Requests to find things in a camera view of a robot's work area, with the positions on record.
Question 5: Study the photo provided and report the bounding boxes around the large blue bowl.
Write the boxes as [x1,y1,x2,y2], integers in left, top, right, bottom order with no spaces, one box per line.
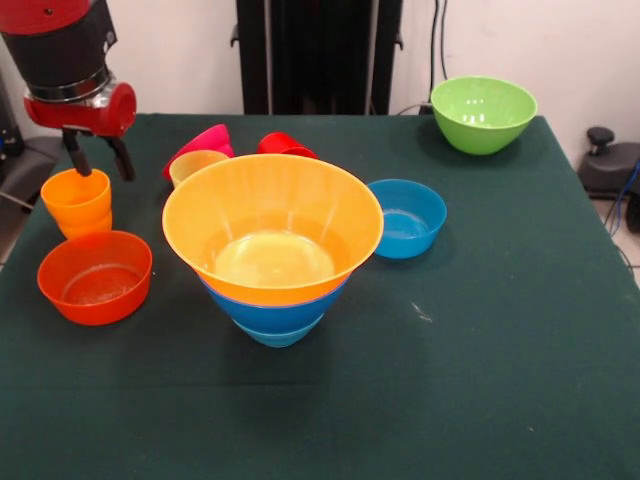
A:
[199,274,351,334]

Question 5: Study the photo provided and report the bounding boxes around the flat-bottomed blue bowl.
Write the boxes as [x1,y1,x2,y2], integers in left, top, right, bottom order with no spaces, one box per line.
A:
[367,178,449,260]

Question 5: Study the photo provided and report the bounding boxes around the small light blue bowl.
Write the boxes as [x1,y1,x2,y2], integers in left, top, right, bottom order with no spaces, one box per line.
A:
[232,317,321,350]

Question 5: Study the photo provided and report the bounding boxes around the green bowl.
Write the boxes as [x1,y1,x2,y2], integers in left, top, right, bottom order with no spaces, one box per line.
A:
[430,74,539,156]

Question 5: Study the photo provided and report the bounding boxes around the pale yellow cup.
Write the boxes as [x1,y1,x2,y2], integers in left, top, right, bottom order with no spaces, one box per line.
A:
[168,149,231,190]

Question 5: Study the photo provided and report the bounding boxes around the red cup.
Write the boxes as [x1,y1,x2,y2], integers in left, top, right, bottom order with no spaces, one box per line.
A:
[256,131,320,161]

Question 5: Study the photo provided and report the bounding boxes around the orange bowl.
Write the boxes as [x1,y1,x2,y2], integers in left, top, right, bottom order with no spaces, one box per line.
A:
[36,230,154,327]

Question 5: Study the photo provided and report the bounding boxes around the black equipment box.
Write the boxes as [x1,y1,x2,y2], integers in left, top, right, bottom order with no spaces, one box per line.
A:
[0,69,29,161]

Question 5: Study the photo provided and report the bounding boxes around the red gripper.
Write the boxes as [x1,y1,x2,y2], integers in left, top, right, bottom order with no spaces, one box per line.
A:
[22,81,139,183]

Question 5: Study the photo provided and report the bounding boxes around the orange cup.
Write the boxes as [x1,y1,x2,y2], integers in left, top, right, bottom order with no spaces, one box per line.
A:
[55,212,114,241]

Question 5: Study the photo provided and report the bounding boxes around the magenta bowl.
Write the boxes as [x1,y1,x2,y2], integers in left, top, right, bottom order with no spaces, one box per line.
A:
[161,123,236,181]

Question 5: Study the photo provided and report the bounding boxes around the dark green tablecloth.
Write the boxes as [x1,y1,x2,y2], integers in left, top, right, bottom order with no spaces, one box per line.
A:
[0,113,640,480]

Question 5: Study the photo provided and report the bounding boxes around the blue cable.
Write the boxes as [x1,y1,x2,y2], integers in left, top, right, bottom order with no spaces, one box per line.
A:
[610,159,640,236]

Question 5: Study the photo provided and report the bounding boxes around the black wall cable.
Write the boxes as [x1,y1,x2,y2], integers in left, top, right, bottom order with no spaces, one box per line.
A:
[439,0,453,81]
[427,0,441,94]

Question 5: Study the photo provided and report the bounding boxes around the black pedestal foot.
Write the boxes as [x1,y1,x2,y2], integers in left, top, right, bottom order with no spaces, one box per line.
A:
[0,117,81,211]
[582,125,640,199]

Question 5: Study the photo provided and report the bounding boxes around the amber yellow cup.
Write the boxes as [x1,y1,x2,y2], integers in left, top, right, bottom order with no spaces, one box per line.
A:
[39,167,112,227]

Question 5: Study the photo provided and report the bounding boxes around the large yellow bowl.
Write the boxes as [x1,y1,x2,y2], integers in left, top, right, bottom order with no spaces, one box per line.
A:
[161,153,385,307]

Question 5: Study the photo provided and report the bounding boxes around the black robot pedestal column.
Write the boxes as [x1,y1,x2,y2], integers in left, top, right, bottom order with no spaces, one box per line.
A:
[230,0,405,117]

